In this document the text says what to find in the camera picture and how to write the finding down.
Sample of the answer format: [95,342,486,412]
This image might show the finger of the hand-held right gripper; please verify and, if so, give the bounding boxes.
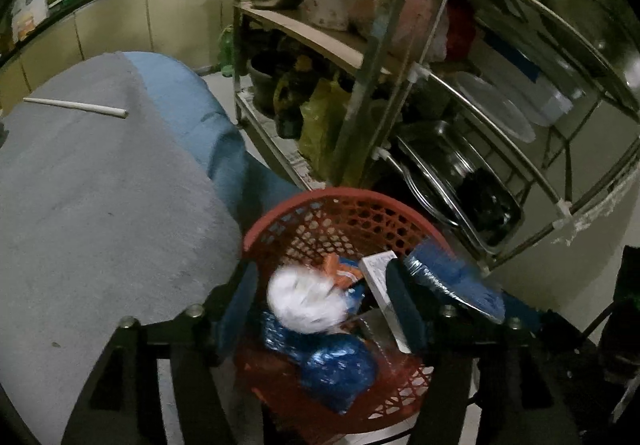
[500,295,546,333]

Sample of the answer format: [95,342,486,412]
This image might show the clear plastic container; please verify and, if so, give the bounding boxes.
[500,60,586,126]

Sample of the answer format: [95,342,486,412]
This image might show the green bottle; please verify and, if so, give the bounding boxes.
[218,25,238,76]

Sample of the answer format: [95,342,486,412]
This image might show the red plastic mesh basket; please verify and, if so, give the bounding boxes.
[235,187,468,441]

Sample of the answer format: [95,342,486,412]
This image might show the metal shelf rack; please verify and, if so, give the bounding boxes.
[232,0,640,276]

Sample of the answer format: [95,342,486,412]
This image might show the blue plastic bag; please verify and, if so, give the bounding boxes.
[260,310,378,416]

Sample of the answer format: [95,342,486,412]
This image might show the beige kitchen counter cabinets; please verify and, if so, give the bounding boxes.
[0,0,301,116]

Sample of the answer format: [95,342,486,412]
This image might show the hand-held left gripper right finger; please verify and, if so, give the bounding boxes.
[385,260,566,445]

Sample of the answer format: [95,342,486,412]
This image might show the metal tray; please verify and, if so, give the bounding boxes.
[395,120,525,248]

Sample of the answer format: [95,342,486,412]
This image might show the blue under cloth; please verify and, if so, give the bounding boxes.
[122,51,313,231]

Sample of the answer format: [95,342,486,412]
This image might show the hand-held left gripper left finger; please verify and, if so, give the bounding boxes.
[60,262,261,445]

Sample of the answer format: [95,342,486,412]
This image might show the red plastic bag on shelf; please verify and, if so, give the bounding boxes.
[395,0,476,62]

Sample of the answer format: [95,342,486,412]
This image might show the orange and white cardboard box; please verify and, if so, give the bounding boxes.
[359,251,412,354]

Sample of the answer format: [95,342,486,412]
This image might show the yellow plastic bag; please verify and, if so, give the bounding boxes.
[298,77,351,170]

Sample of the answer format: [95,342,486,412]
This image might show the thin white rod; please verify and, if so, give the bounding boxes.
[23,97,129,119]

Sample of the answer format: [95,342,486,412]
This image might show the long blue toothpaste box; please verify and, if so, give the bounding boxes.
[404,237,506,325]

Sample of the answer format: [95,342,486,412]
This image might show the white plates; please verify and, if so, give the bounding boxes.
[452,71,536,143]

